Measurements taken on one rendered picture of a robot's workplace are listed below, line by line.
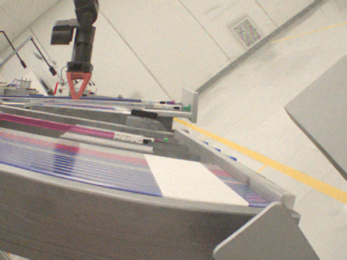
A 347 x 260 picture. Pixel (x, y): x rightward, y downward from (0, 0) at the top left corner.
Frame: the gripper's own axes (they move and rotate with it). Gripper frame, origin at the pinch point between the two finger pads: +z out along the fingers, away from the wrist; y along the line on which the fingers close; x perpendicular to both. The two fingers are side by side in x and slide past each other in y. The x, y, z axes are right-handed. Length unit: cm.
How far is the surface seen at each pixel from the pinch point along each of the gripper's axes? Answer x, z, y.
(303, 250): 28, 13, 102
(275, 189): 28, 10, 93
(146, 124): 18.6, 5.5, 30.1
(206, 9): 107, -206, -706
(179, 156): 23, 9, 61
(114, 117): 7.9, 3.6, -46.4
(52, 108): -15.4, 1.9, -44.9
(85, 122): 6.9, 5.9, 30.8
